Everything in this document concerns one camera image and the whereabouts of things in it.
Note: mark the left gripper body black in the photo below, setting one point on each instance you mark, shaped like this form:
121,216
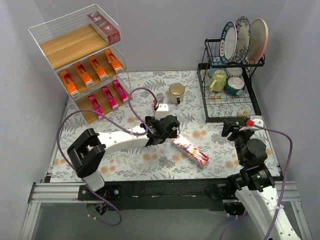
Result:
172,127

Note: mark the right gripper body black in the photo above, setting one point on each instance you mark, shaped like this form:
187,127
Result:
230,128

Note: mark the red 3D toothpaste box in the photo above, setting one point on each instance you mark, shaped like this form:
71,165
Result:
175,132
104,28
189,150

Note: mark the pink toothpaste box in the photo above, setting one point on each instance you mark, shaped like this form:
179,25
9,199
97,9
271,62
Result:
94,103
111,100
120,90

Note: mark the orange toothpaste box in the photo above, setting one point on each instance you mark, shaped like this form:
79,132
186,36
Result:
113,61
84,75
68,83
97,68

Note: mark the orange toothpaste box top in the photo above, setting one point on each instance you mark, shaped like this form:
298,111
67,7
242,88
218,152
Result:
97,68

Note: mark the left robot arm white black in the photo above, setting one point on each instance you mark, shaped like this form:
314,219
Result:
89,148

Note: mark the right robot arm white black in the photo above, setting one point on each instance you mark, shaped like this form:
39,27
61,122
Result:
254,185

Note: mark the floral table mat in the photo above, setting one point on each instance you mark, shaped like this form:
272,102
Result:
164,161

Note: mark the teal white bowl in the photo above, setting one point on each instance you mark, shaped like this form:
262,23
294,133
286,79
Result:
235,86

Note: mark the yellow green mug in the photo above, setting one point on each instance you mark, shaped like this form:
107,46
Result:
218,81

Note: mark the white blue patterned bowl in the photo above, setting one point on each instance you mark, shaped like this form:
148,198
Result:
233,72

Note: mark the light blue cup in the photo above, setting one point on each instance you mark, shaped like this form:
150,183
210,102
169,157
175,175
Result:
214,65

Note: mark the white plate blue rim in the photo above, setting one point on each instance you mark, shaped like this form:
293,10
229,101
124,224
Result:
228,42

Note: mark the blue floral plate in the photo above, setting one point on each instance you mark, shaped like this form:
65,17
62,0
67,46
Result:
243,39

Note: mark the cream pink plate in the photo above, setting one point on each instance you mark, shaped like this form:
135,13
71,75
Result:
258,40

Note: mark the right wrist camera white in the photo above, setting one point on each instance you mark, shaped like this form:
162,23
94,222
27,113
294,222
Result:
254,123

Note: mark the black wire dish rack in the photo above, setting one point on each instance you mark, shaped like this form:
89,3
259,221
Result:
219,106

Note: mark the cream mug black handle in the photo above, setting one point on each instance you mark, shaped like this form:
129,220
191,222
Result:
176,93

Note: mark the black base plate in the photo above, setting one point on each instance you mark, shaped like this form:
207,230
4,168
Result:
207,194

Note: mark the white wire wooden shelf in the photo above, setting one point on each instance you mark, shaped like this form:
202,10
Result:
69,39

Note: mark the aluminium frame rail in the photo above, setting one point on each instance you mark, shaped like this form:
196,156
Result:
48,193

